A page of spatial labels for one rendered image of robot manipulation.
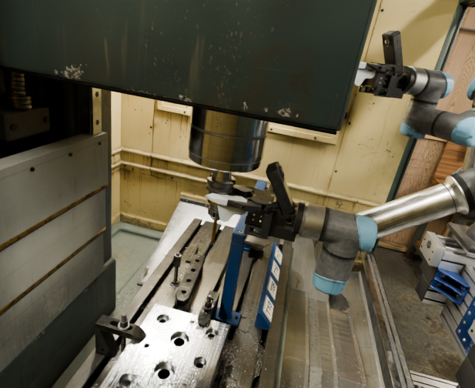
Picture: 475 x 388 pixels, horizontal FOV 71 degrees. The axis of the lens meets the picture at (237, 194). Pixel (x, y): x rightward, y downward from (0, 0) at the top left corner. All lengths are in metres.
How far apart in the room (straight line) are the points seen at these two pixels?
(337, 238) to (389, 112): 1.08
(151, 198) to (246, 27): 1.60
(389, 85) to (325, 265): 0.52
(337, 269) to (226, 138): 0.36
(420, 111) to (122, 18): 0.84
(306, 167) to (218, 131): 1.16
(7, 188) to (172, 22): 0.50
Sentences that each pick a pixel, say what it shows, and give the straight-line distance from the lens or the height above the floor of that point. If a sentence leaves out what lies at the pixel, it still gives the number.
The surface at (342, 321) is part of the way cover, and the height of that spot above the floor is 0.70.
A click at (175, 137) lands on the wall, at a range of 1.86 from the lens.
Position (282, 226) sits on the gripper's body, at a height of 1.37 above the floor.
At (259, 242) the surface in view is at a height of 1.22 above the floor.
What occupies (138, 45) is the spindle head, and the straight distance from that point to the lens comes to 0.61.
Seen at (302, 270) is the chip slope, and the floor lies 0.75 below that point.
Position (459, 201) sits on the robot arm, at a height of 1.47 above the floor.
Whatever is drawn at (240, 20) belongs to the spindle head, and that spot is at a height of 1.75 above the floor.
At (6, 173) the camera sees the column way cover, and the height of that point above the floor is 1.40.
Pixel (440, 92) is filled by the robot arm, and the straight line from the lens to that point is 1.15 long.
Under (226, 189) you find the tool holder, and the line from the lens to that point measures 0.71.
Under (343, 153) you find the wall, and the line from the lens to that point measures 1.73.
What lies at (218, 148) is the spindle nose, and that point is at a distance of 0.63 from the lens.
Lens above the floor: 1.71
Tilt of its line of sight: 24 degrees down
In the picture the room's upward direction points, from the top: 9 degrees clockwise
